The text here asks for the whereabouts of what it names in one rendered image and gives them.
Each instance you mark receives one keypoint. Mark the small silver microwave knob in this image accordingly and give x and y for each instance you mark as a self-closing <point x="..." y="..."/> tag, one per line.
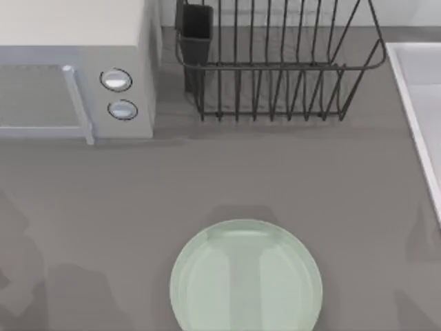
<point x="122" y="110"/>

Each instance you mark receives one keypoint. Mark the pale green plate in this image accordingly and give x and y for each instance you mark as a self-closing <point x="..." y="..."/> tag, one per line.
<point x="246" y="276"/>

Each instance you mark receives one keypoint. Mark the large silver microwave knob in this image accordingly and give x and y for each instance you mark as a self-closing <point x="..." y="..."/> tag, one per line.
<point x="116" y="80"/>

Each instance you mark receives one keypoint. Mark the black utensil holder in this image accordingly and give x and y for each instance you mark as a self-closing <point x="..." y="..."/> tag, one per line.
<point x="195" y="31"/>

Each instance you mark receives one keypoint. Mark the microwave oven door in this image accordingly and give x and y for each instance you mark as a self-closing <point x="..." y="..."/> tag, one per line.
<point x="32" y="96"/>

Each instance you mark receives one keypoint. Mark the pale microwave oven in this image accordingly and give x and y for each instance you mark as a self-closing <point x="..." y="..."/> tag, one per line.
<point x="69" y="24"/>

